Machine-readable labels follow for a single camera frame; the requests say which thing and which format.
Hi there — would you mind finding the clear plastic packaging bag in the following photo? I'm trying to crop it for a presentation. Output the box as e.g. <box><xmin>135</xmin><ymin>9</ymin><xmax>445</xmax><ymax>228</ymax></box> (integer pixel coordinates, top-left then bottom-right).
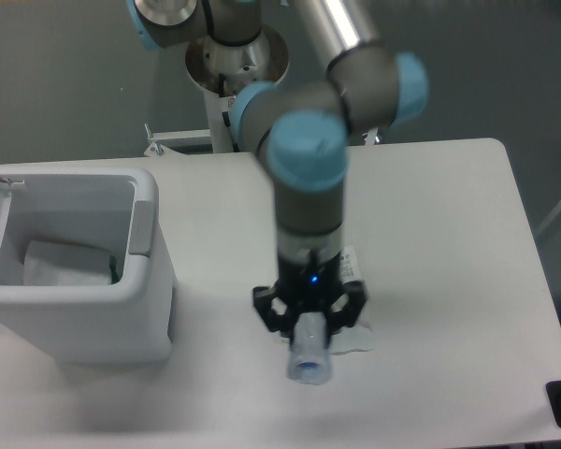
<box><xmin>330</xmin><ymin>245</ymin><xmax>375</xmax><ymax>355</ymax></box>

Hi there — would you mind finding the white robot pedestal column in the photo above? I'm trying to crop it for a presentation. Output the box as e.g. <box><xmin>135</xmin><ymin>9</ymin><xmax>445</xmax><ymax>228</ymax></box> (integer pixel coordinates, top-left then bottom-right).
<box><xmin>185</xmin><ymin>25</ymin><xmax>289</xmax><ymax>137</ymax></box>

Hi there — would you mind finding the clear plastic water bottle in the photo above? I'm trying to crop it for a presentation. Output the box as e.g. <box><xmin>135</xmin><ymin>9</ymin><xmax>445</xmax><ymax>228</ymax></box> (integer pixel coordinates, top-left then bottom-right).
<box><xmin>287</xmin><ymin>312</ymin><xmax>332</xmax><ymax>385</ymax></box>

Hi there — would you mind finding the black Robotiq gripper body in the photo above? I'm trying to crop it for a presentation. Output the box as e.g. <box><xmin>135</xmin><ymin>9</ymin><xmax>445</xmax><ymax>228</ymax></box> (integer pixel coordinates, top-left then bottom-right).
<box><xmin>273</xmin><ymin>253</ymin><xmax>349</xmax><ymax>327</ymax></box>

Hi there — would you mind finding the white pedestal base frame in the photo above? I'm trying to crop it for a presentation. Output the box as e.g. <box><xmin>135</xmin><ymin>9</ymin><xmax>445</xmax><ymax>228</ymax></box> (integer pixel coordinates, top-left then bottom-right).
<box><xmin>142</xmin><ymin>122</ymin><xmax>383</xmax><ymax>158</ymax></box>

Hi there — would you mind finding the white paper in trash can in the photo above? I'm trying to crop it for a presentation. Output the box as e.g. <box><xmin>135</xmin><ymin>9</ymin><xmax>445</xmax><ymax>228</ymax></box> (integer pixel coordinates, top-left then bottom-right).
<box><xmin>23</xmin><ymin>240</ymin><xmax>111</xmax><ymax>286</ymax></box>

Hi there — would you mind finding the white open trash can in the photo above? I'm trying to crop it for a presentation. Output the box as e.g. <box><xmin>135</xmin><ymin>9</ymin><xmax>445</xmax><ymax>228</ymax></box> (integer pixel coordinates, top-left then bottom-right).
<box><xmin>0</xmin><ymin>165</ymin><xmax>176</xmax><ymax>363</ymax></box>

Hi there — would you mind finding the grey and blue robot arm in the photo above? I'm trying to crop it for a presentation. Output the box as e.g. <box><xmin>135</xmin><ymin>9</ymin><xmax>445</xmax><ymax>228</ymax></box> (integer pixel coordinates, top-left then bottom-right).
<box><xmin>127</xmin><ymin>1</ymin><xmax>429</xmax><ymax>347</ymax></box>

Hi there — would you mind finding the black cable on pedestal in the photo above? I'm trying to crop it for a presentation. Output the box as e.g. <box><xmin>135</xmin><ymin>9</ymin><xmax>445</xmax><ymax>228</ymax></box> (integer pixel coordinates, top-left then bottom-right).
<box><xmin>218</xmin><ymin>73</ymin><xmax>240</xmax><ymax>153</ymax></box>

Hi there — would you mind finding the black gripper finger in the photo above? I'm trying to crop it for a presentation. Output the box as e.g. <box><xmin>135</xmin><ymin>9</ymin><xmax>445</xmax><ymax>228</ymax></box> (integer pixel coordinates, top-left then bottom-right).
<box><xmin>324</xmin><ymin>281</ymin><xmax>367</xmax><ymax>346</ymax></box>
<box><xmin>252</xmin><ymin>284</ymin><xmax>295</xmax><ymax>338</ymax></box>

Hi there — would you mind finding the green item in trash can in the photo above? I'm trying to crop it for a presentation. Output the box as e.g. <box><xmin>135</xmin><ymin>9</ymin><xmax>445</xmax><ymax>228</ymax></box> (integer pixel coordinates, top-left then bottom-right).
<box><xmin>108</xmin><ymin>255</ymin><xmax>120</xmax><ymax>284</ymax></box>

